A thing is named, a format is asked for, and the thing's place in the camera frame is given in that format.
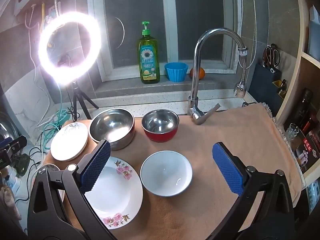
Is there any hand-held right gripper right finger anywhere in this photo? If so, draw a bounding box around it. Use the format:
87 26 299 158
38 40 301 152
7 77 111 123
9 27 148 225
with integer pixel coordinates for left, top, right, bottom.
207 142 295 240

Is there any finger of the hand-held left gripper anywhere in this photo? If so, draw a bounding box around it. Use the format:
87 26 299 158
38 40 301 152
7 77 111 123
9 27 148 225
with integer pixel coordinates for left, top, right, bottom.
4 135 27 155

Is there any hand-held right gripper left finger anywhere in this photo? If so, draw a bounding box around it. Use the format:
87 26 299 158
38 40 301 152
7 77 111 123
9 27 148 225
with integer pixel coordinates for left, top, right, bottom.
27 139 118 240

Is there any white plate grey leaf print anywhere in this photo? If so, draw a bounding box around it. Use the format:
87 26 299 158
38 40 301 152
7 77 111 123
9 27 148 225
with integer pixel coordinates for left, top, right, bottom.
50 122 89 162

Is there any white plate pink flower print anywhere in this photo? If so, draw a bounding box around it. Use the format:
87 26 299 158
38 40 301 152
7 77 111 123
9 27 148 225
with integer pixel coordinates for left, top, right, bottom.
58 156 143 222

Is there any large steel bowl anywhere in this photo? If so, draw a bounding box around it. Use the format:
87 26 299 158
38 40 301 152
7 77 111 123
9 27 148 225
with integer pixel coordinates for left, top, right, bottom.
89 108 135 151

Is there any light blue ceramic bowl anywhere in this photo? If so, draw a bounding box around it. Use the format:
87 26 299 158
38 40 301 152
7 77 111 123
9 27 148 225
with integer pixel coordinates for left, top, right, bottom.
140 151 193 197

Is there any red steel bowl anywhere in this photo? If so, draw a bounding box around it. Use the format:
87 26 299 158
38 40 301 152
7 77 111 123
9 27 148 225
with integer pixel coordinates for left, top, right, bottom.
141 109 180 142

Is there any person's left forearm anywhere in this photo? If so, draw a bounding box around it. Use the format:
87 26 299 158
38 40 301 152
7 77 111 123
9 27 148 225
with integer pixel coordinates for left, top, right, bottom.
0 177 17 220

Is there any glass pot lid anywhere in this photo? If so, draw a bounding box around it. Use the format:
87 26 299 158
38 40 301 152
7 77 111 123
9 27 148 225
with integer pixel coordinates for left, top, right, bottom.
0 111 20 140

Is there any orange towel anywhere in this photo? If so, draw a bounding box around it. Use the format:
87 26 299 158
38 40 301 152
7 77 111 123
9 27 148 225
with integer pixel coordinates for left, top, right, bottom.
42 102 307 240

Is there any clear glass cup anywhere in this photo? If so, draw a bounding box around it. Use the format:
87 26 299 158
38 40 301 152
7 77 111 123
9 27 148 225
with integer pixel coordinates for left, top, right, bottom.
285 124 299 143

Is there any red and black box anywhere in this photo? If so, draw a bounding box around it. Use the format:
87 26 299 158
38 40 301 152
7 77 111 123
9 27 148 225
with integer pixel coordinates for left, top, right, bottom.
294 130 320 174

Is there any white plastic packet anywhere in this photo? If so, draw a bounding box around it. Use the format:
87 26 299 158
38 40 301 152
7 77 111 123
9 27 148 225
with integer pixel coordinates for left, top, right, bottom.
306 182 320 215

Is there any dark knife block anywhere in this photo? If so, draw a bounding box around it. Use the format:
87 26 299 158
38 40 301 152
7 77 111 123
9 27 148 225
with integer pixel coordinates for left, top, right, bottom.
249 64 288 107

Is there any chrome faucet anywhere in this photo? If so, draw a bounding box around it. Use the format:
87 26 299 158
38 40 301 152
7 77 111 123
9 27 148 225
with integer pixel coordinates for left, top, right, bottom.
187 28 249 126

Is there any yellow utensil holder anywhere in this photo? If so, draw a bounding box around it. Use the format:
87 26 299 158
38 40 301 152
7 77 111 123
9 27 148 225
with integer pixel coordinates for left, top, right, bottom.
272 79 288 98

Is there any dark bottle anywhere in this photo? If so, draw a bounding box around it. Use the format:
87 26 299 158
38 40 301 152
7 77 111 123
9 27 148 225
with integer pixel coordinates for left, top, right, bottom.
291 88 314 130

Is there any orange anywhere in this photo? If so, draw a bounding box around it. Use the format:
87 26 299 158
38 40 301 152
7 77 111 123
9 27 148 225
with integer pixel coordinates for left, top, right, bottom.
189 67 205 79

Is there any blue ribbed cup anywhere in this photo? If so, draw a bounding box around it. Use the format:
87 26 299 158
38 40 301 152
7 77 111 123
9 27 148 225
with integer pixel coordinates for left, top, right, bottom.
164 62 189 82

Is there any green dish soap bottle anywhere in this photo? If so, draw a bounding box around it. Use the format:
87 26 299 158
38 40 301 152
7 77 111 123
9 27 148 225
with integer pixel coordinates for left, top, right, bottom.
136 21 160 85

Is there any wooden shelf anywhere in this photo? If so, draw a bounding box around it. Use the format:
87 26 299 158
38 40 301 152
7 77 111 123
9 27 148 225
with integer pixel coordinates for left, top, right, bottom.
274 0 320 188

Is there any window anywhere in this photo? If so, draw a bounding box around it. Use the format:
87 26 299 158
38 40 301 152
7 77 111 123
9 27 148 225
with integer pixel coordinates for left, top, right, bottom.
87 0 242 83

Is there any grey box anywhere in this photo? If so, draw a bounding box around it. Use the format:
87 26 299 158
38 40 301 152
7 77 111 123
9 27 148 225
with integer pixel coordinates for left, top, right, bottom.
307 5 320 60

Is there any black cable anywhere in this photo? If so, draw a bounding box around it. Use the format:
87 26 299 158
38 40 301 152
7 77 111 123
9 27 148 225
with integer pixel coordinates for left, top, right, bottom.
15 145 42 203

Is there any green hose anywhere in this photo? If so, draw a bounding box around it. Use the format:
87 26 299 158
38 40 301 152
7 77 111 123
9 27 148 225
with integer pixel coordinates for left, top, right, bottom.
40 109 69 153

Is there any ring light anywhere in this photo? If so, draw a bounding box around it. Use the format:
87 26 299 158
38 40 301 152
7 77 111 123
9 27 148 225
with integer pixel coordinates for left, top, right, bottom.
37 11 102 77

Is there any wall socket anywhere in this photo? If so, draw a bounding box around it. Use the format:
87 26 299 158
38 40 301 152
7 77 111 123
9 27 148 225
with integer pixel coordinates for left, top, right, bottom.
49 4 62 16

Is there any metal shower hose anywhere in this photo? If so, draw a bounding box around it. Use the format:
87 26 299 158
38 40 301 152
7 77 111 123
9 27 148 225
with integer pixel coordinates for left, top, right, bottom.
240 0 258 68

